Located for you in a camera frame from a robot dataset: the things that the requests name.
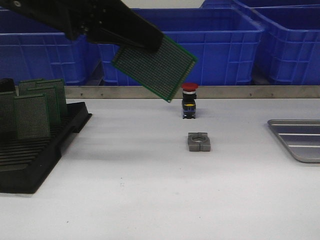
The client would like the grey metal clamp block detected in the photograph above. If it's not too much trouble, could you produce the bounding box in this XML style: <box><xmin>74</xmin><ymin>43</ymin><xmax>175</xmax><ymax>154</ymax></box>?
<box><xmin>187</xmin><ymin>132</ymin><xmax>211</xmax><ymax>152</ymax></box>

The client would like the blue plastic crate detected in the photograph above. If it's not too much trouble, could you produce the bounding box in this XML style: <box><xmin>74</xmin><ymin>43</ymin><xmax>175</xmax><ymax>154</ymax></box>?
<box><xmin>96</xmin><ymin>7</ymin><xmax>265</xmax><ymax>86</ymax></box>
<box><xmin>251</xmin><ymin>6</ymin><xmax>320</xmax><ymax>86</ymax></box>
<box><xmin>200</xmin><ymin>0</ymin><xmax>320</xmax><ymax>8</ymax></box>
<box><xmin>0</xmin><ymin>9</ymin><xmax>100</xmax><ymax>86</ymax></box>

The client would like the silver metal tray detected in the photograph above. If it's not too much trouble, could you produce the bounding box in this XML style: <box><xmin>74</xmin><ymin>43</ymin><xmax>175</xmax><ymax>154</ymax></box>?
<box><xmin>267</xmin><ymin>119</ymin><xmax>320</xmax><ymax>164</ymax></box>

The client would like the red emergency stop button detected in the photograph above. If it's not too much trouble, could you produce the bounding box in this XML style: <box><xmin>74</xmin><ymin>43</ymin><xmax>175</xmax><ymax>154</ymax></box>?
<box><xmin>181</xmin><ymin>82</ymin><xmax>199</xmax><ymax>119</ymax></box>

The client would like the green perforated circuit board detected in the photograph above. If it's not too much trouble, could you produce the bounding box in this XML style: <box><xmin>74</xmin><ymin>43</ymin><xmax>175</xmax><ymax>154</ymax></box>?
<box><xmin>36</xmin><ymin>78</ymin><xmax>68</xmax><ymax>118</ymax></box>
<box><xmin>18</xmin><ymin>78</ymin><xmax>45</xmax><ymax>96</ymax></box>
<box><xmin>111</xmin><ymin>35</ymin><xmax>197</xmax><ymax>91</ymax></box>
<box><xmin>13</xmin><ymin>93</ymin><xmax>51</xmax><ymax>140</ymax></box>
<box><xmin>26</xmin><ymin>86</ymin><xmax>61</xmax><ymax>127</ymax></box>
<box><xmin>0</xmin><ymin>91</ymin><xmax>17</xmax><ymax>135</ymax></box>

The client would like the black slotted board rack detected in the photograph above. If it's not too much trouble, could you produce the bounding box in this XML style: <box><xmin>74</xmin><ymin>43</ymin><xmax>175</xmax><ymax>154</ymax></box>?
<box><xmin>0</xmin><ymin>78</ymin><xmax>92</xmax><ymax>194</ymax></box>

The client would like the stainless steel shelf frame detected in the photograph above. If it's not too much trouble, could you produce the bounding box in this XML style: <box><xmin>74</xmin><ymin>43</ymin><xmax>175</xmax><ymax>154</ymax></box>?
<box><xmin>64</xmin><ymin>85</ymin><xmax>320</xmax><ymax>101</ymax></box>

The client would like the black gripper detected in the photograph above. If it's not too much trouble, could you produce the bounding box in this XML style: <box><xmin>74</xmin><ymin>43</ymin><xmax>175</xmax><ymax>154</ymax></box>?
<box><xmin>0</xmin><ymin>0</ymin><xmax>164</xmax><ymax>52</ymax></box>

